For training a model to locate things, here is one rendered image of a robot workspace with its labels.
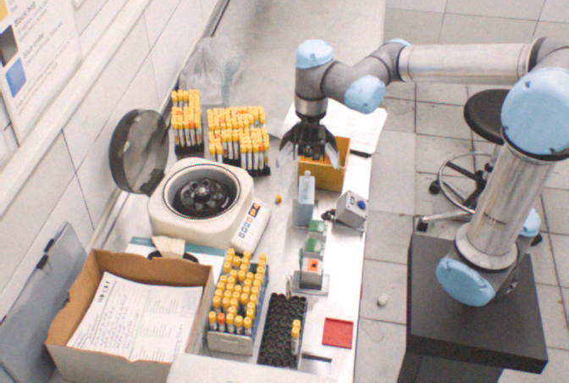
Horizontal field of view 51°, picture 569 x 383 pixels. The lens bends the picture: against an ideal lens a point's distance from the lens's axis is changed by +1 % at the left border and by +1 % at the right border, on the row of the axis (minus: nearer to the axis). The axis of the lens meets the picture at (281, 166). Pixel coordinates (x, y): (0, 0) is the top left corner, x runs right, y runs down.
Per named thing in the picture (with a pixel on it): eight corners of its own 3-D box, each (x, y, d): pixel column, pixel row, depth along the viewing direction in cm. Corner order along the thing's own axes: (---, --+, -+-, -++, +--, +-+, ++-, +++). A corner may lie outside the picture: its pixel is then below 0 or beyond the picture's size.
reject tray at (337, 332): (351, 349, 133) (351, 347, 133) (321, 344, 134) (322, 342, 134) (354, 323, 138) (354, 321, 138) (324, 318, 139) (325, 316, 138)
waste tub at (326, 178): (342, 194, 168) (345, 169, 161) (295, 186, 170) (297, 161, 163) (349, 163, 178) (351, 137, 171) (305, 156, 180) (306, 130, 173)
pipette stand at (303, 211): (317, 230, 159) (319, 203, 152) (291, 228, 159) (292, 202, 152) (317, 202, 166) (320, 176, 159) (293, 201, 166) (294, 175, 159)
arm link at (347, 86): (399, 67, 118) (354, 47, 123) (367, 91, 112) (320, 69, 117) (393, 100, 123) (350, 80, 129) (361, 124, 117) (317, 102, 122)
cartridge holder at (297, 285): (328, 296, 144) (329, 286, 141) (291, 291, 144) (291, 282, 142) (329, 277, 147) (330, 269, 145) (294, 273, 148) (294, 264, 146)
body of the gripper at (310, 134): (291, 162, 135) (293, 121, 127) (292, 137, 141) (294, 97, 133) (325, 163, 135) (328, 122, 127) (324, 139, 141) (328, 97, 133)
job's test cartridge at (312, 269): (319, 289, 143) (321, 273, 139) (300, 286, 144) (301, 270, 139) (321, 275, 146) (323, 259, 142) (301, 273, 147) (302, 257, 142)
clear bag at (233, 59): (226, 91, 204) (224, 56, 194) (185, 76, 210) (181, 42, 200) (256, 62, 217) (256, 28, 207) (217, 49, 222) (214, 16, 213)
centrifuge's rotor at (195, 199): (219, 236, 150) (218, 217, 145) (164, 221, 153) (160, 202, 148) (242, 195, 160) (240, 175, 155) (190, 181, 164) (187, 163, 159)
